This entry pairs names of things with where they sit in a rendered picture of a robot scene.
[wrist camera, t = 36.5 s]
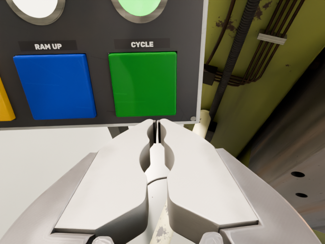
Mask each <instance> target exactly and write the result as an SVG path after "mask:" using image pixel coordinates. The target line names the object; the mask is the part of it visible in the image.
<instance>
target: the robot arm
mask: <svg viewBox="0 0 325 244"><path fill-rule="evenodd" d="M157 131H158V142H159V143H161V145H162V146H163V147H164V164H165V166H166V167H167V168H168V169H169V170H170V172H169V174H168V175H167V208H168V218H169V225H170V228H171V229H172V230H173V231H174V232H175V233H177V234H179V235H181V236H183V237H184V238H186V239H188V240H190V241H192V242H193V243H195V244H322V243H321V242H320V240H319V239H318V237H317V236H316V235H315V233H314V232H313V231H312V229H311V228H310V227H309V225H308V224H307V223H306V222H305V220H304V219H303V218H302V217H301V216H300V214H299V213H298V212H297V211H296V210H295V209H294V208H293V207H292V206H291V204H290V203H289V202H288V201H287V200H286V199H285V198H283V197H282V196H281V195H280V194H279V193H278V192H277V191H276V190H275V189H274V188H272V187H271V186H270V185H269V184H267V183H266V182H265V181H264V180H262V179H261V178H260V177H259V176H257V175H256V174H255V173H253V172H252V171H251V170H250V169H248V168H247V167H246V166H245V165H243V164H242V163H241V162H239V161H238V160H237V159H236V158H234V157H233V156H232V155H231V154H230V153H228V152H227V151H226V150H225V149H223V148H220V149H216V148H215V147H214V146H213V145H211V144H210V143H209V142H208V141H206V140H205V139H204V138H202V137H201V136H199V135H197V134H196V133H194V132H192V131H190V130H188V129H186V128H184V127H182V126H180V125H178V124H176V123H174V122H171V121H169V120H167V119H161V120H157V121H156V120H151V119H148V120H145V121H143V122H142V123H140V124H138V125H136V126H134V127H132V128H131V129H129V130H127V131H125V132H123V133H122V134H120V135H118V136H116V137H115V138H113V139H112V140H111V141H109V142H108V143H107V144H105V145H104V146H103V147H102V148H101V149H100V150H99V151H98V152H90V153H89V154H88V155H86V156H85V157H84V158H83V159H82V160H81V161H79V162H78V163H77V164H76V165H75V166H73V167H72V168H71V169H70V170H69V171H68V172H66V173H65V174H64V175H63V176H62V177H61V178H59V179H58V180H57V181H56V182H55V183H54V184H52V185H51V186H50V187H49V188H48V189H46V190H45V191H44V192H43V193H42V194H41V195H40V196H38V198H37V199H36V200H35V201H34V202H33V203H32V204H31V205H30V206H29V207H28V208H27V209H26V210H25V211H24V212H23V213H22V214H21V215H20V216H19V217H18V218H17V220H15V221H14V223H13V224H12V225H11V226H10V228H9V229H8V230H7V231H6V233H5V234H4V235H3V237H2V238H1V239H0V244H126V243H128V242H129V241H131V240H133V239H134V238H136V237H137V236H139V235H140V234H142V233H143V232H144V231H145V230H146V228H147V226H148V211H149V200H148V181H147V176H146V174H145V172H146V170H147V169H148V168H149V167H150V165H151V162H150V148H151V147H152V146H153V145H154V144H156V139H157Z"/></svg>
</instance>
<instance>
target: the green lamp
mask: <svg viewBox="0 0 325 244"><path fill-rule="evenodd" d="M119 2H120V4H121V6H122V7H123V8H124V9H125V10H126V11H127V12H129V13H130V14H133V15H138V16H143V15H147V14H150V13H151V12H152V11H154V10H155V9H156V7H157V6H158V4H159V2H160V0H119Z"/></svg>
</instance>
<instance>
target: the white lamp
mask: <svg viewBox="0 0 325 244"><path fill-rule="evenodd" d="M13 1H14V3H15V4H16V5H17V7H18V8H19V9H20V10H21V11H23V12H24V13H26V14H28V15H30V16H32V17H38V18H41V17H46V16H48V15H50V14H51V13H52V12H53V11H54V9H55V7H56V5H57V0H13Z"/></svg>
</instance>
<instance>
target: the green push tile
mask: <svg viewBox="0 0 325 244"><path fill-rule="evenodd" d="M108 60H109V67H110V75H111V82H112V89H113V97H114V104H115V111H116V116H117V117H138V116H166V115H175V114H176V111H177V53H176V52H175V51H154V52H114V53H110V54H109V55H108Z"/></svg>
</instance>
